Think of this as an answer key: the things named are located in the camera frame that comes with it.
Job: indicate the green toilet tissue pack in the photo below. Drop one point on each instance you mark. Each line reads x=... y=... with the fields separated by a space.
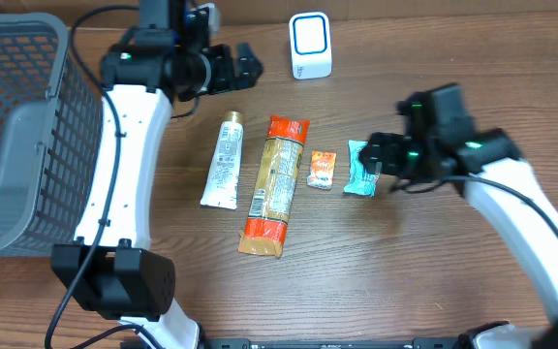
x=360 y=182

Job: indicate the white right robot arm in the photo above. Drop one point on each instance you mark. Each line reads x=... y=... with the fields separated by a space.
x=442 y=144

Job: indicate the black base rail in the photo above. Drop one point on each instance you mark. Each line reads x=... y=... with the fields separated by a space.
x=385 y=343

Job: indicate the small orange sachet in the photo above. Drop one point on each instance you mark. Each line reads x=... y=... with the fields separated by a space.
x=321 y=170

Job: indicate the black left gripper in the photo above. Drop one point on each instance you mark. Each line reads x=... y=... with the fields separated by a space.
x=222 y=79

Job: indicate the orange long snack packet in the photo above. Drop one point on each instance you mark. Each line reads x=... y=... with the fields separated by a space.
x=269 y=213

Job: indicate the grey plastic mesh basket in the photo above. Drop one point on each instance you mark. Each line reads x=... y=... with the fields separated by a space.
x=50 y=130

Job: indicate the white barcode scanner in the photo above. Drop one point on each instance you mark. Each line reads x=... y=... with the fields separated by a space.
x=310 y=43

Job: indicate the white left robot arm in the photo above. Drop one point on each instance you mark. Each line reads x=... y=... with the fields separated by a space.
x=108 y=267

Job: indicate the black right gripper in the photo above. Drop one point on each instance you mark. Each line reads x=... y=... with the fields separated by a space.
x=375 y=155

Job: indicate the white tube with gold cap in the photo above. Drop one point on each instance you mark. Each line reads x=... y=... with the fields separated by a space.
x=222 y=181

